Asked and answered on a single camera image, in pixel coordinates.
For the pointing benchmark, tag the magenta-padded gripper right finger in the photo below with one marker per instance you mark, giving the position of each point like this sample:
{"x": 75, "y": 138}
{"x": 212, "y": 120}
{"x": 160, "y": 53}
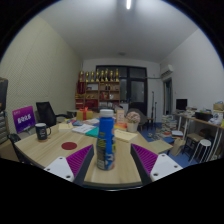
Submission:
{"x": 165, "y": 163}

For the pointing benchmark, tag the wooden shelf unit with trophies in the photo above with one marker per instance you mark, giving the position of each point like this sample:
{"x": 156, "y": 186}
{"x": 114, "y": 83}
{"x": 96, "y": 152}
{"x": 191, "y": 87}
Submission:
{"x": 100, "y": 91}

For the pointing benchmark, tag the flat round red coaster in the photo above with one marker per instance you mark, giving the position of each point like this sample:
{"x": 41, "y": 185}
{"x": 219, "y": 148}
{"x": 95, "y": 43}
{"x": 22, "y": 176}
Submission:
{"x": 69, "y": 145}

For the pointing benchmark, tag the yellow gift box red ribbon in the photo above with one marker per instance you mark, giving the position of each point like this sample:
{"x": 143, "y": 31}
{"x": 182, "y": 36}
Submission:
{"x": 84, "y": 115}

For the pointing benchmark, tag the white paper booklet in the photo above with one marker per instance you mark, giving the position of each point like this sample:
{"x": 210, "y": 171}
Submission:
{"x": 83, "y": 128}

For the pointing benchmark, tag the wooden stool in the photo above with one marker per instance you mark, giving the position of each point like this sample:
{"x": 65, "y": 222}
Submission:
{"x": 191, "y": 136}

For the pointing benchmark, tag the stack of books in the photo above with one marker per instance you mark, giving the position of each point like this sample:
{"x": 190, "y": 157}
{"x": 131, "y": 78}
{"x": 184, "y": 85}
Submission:
{"x": 169, "y": 123}

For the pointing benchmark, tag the black mug white inside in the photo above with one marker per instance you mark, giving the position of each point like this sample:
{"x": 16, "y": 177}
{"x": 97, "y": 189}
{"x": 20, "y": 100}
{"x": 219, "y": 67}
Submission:
{"x": 41, "y": 132}

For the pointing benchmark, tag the orange standing card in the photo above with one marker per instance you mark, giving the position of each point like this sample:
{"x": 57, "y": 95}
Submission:
{"x": 120, "y": 116}

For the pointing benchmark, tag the white round stool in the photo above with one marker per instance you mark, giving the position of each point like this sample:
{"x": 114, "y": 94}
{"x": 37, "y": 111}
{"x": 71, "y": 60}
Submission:
{"x": 204, "y": 142}

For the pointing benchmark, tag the brown paper bag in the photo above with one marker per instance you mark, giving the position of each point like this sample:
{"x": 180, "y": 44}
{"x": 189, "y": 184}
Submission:
{"x": 178, "y": 147}

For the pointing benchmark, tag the pink flowers in white pot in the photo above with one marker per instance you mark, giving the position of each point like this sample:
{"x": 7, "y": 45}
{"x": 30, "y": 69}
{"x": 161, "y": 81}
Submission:
{"x": 133, "y": 121}

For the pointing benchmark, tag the cardboard box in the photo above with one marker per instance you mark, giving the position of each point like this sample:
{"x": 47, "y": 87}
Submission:
{"x": 219, "y": 106}

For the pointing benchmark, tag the low wooden side table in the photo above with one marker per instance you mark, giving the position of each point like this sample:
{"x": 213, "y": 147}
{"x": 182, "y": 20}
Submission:
{"x": 160, "y": 146}

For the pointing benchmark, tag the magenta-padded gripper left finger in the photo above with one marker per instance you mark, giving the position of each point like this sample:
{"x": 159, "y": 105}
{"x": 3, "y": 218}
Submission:
{"x": 60, "y": 165}

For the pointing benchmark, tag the kraft paper notebook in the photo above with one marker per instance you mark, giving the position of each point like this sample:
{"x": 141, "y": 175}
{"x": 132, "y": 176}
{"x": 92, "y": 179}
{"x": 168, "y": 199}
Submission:
{"x": 125, "y": 135}

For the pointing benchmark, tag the blue drink bottle white cap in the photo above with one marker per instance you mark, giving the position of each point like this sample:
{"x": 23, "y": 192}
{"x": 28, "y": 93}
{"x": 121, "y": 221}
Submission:
{"x": 106, "y": 140}

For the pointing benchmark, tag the long cluttered wooden desk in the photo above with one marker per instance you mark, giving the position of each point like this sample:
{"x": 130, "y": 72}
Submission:
{"x": 203, "y": 121}

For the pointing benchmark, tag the black tripod stand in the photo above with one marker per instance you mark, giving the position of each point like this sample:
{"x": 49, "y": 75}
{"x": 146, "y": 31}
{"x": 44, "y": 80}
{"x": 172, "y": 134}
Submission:
{"x": 153, "y": 106}

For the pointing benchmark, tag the pale yellow notepad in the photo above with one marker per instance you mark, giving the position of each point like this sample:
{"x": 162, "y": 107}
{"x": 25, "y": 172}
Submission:
{"x": 65, "y": 126}

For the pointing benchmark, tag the black computer monitor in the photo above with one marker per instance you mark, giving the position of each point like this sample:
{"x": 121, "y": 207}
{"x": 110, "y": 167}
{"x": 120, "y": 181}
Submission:
{"x": 181, "y": 104}

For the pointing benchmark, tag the black framed glass door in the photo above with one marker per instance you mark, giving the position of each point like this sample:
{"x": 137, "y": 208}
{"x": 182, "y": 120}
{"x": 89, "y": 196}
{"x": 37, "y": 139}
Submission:
{"x": 137, "y": 91}

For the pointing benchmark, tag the white wall air conditioner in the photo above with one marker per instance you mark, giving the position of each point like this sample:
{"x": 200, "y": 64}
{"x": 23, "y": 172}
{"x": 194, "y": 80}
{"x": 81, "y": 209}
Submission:
{"x": 167, "y": 70}

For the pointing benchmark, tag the purple standing sign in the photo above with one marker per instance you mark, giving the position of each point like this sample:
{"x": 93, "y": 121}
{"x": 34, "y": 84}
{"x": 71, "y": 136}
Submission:
{"x": 24, "y": 119}

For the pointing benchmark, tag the teal notebook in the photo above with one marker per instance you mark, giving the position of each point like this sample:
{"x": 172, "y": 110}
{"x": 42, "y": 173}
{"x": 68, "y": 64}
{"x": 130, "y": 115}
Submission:
{"x": 93, "y": 132}

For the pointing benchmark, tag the black office chair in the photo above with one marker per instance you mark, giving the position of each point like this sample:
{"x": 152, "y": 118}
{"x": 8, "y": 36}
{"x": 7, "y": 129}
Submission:
{"x": 46, "y": 113}

